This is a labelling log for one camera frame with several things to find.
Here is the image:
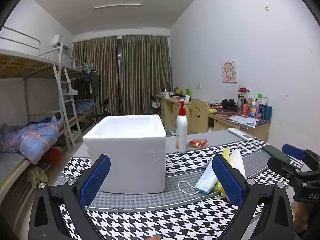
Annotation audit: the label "small white metal bunk bed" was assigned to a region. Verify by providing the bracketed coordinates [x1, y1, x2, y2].
[61, 57, 98, 132]

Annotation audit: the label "yellowish crumpled cloth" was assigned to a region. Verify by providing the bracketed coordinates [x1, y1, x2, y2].
[26, 166, 49, 188]

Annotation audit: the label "person's right hand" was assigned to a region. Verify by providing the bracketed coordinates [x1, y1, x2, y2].
[294, 201, 312, 239]

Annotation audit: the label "wooden desk with printed cover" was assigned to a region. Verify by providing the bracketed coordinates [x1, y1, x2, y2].
[208, 104, 271, 142]

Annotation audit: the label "yellow green snack packet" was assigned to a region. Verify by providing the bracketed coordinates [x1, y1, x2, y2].
[217, 148, 232, 197]

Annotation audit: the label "red bag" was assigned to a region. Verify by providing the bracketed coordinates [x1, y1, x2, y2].
[48, 147, 63, 165]

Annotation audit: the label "light wooden desk with drawers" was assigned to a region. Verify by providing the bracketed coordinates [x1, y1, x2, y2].
[156, 94, 210, 134]

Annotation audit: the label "white paper sheets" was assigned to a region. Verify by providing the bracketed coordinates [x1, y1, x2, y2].
[228, 115, 261, 129]

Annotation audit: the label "white remote control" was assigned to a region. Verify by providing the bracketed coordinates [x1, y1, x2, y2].
[227, 128, 254, 141]

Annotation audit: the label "blue face mask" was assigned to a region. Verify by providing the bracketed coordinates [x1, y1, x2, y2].
[178, 164, 221, 195]

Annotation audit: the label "white plastic bag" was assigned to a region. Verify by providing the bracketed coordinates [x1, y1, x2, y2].
[228, 148, 246, 179]

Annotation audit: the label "large white metal bunk bed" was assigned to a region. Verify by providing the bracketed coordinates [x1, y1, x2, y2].
[0, 26, 84, 205]

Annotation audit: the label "pink cartoon wall poster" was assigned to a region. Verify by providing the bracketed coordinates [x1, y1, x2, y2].
[221, 60, 237, 83]

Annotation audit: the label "white foam box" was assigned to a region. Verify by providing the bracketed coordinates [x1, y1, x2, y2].
[83, 114, 167, 194]

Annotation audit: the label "blue plaid quilt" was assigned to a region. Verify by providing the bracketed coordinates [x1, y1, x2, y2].
[0, 117, 64, 164]

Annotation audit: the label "wooden chair with smiley face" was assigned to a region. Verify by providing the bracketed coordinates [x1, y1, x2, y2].
[186, 99, 209, 134]

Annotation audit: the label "black folding chair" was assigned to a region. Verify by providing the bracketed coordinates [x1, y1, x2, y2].
[93, 98, 111, 126]

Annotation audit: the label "black headphones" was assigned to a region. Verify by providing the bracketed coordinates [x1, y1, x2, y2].
[221, 98, 239, 111]

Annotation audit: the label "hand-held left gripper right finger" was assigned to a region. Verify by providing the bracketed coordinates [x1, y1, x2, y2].
[211, 154, 293, 240]

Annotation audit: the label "narrow brown curtain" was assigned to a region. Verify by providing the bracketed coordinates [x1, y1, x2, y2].
[72, 36, 118, 116]

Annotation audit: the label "white pump lotion bottle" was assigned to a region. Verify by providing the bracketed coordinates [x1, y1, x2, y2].
[175, 101, 188, 154]

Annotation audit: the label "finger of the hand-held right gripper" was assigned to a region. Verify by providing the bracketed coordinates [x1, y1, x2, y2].
[282, 144, 308, 162]
[267, 156, 304, 181]

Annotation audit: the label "red snack packet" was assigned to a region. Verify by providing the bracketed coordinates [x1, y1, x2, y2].
[188, 139, 209, 149]

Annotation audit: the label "houndstooth table mat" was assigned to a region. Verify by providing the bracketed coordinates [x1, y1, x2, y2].
[54, 137, 304, 240]

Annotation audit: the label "dark hanging clothes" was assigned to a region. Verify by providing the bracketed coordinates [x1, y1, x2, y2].
[81, 67, 101, 96]

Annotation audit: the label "blue mattress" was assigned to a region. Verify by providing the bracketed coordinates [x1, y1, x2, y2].
[73, 99, 96, 114]

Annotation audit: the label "white air conditioner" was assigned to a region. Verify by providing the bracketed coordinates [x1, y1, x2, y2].
[51, 35, 63, 48]

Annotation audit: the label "row of toiletry bottles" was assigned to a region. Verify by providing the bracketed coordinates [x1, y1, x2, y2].
[237, 92, 274, 121]

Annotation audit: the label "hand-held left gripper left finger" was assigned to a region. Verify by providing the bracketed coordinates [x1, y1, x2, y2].
[29, 154, 112, 240]

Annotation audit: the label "ceiling tube light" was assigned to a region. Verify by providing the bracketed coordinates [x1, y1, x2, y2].
[94, 4, 141, 11]

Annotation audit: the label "wide brown curtain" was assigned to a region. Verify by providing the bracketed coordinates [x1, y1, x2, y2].
[121, 35, 173, 115]

